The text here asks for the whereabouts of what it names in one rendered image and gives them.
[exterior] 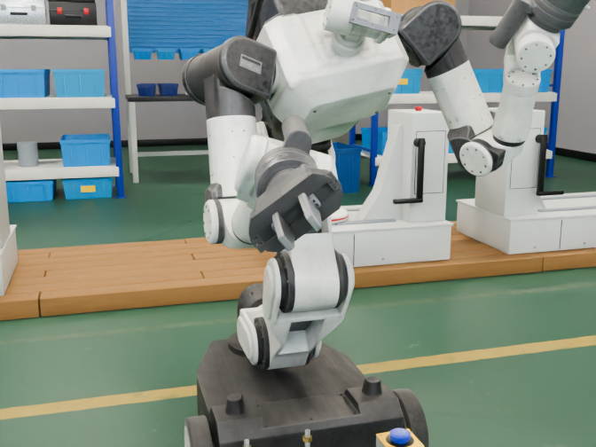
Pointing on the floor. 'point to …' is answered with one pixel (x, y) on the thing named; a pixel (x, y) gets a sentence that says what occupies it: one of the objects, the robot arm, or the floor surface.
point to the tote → (348, 166)
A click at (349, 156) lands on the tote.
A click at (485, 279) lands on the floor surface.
